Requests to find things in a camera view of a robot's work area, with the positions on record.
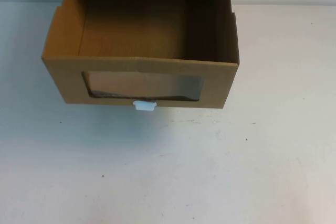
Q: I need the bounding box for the white plastic drawer handle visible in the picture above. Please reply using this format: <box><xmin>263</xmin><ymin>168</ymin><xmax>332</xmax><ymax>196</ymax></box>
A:
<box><xmin>132</xmin><ymin>100</ymin><xmax>158</xmax><ymax>111</ymax></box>

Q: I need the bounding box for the brown cardboard shoe box drawer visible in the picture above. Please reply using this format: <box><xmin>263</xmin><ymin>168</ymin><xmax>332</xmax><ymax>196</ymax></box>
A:
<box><xmin>40</xmin><ymin>0</ymin><xmax>241</xmax><ymax>111</ymax></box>

